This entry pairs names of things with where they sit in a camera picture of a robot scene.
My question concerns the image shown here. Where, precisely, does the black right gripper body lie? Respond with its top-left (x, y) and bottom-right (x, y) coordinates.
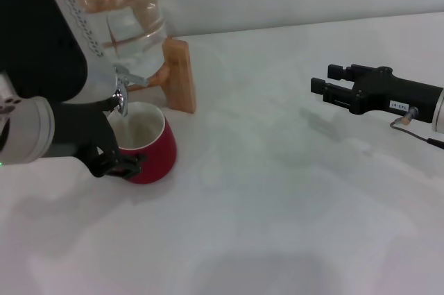
top-left (349, 65), bottom-right (444, 124)

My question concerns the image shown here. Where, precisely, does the glass water dispenser jar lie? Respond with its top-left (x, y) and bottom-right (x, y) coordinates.
top-left (51, 0), bottom-right (170, 81)

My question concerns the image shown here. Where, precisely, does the wooden dispenser stand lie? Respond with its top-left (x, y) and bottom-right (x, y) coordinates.
top-left (128, 37), bottom-right (197, 115)

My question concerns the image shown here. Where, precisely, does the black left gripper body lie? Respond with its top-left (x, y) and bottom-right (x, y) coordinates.
top-left (51, 99), bottom-right (121, 178)

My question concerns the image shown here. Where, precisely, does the red ceramic cup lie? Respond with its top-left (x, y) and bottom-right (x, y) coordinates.
top-left (105, 101), bottom-right (178, 185)

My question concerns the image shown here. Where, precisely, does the right gripper cable with plug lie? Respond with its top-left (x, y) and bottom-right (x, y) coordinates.
top-left (390, 107), bottom-right (444, 150)

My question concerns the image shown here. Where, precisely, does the chrome faucet tap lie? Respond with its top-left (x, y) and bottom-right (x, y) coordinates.
top-left (112, 64), bottom-right (150, 117)

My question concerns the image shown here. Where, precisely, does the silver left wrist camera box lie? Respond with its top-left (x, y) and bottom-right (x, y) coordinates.
top-left (0, 0), bottom-right (121, 103)

